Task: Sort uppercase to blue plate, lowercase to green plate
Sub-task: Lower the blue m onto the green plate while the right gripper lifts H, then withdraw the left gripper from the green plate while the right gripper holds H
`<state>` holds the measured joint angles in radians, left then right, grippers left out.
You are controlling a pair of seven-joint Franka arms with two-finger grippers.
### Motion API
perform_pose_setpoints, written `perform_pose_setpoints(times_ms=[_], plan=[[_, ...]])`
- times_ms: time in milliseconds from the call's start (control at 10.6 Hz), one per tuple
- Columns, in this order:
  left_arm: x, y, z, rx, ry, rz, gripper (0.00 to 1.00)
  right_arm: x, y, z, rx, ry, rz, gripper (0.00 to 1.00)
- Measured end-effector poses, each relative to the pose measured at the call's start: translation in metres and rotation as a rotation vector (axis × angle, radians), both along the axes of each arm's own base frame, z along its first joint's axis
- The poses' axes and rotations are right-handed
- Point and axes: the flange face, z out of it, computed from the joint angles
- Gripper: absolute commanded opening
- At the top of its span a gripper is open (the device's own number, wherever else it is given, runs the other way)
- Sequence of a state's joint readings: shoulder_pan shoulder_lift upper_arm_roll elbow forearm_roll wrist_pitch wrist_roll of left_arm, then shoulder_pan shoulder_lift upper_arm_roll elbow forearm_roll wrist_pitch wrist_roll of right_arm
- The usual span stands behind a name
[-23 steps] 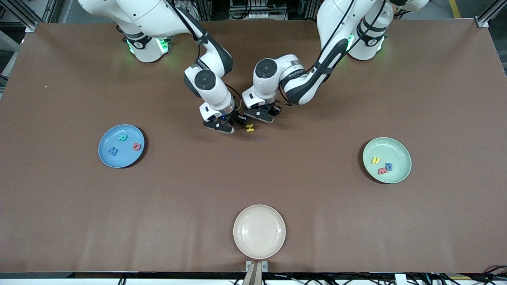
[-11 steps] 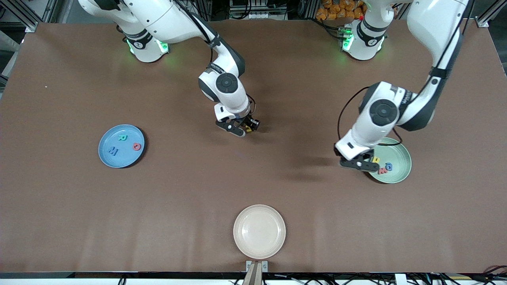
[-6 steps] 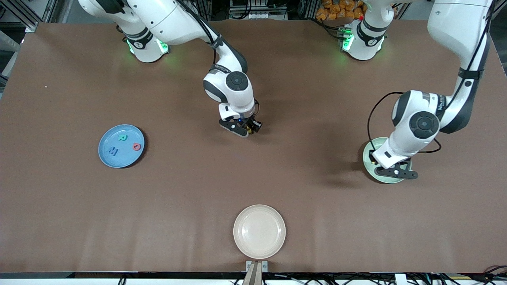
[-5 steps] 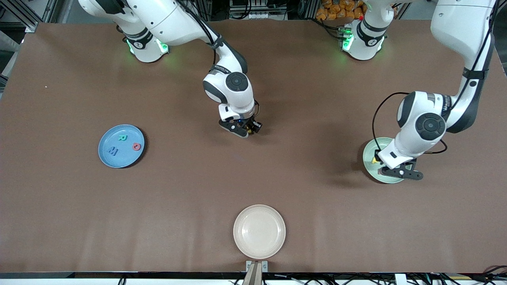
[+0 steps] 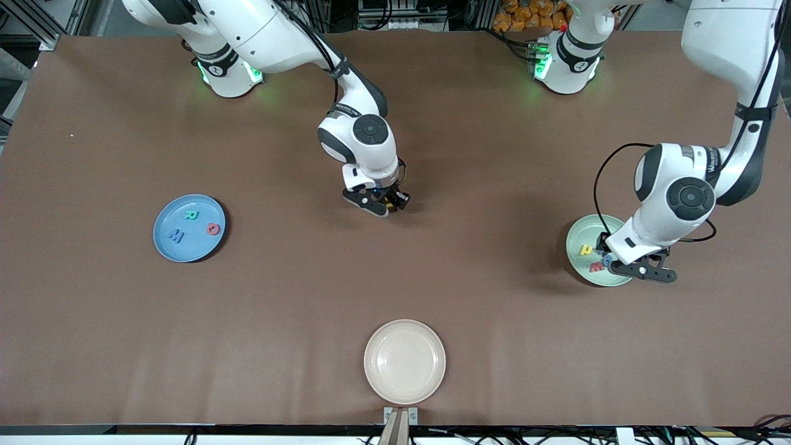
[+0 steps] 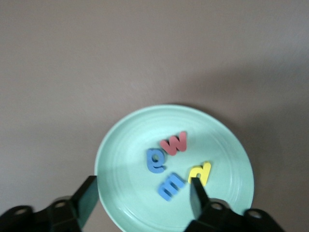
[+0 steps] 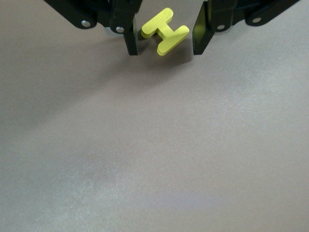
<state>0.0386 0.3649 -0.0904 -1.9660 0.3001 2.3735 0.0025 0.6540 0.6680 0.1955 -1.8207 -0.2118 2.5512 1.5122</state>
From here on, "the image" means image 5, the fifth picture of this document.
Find green plate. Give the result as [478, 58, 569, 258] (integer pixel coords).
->
[565, 214, 635, 287]

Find beige plate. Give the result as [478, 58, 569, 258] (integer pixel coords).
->
[363, 319, 447, 406]

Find blue plate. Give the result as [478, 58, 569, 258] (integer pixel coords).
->
[153, 194, 227, 263]

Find brown table cover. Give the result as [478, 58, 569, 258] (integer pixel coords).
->
[0, 30, 791, 428]

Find orange bags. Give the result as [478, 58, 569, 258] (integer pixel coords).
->
[493, 0, 569, 33]

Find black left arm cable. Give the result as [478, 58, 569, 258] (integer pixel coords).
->
[593, 143, 719, 244]

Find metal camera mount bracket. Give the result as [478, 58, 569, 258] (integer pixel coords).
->
[379, 407, 419, 445]

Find aluminium frame profile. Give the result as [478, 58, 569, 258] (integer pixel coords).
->
[0, 0, 84, 51]

